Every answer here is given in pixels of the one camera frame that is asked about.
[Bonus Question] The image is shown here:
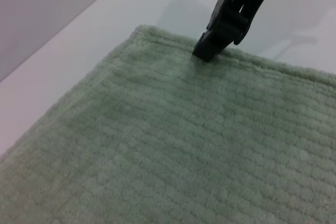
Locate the pale green ribbed towel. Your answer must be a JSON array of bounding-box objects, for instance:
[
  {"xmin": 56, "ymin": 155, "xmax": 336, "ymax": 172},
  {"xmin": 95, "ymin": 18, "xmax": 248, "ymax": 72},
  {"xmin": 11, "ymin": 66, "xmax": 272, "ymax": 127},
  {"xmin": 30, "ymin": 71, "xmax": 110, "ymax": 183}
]
[{"xmin": 0, "ymin": 24, "xmax": 336, "ymax": 224}]

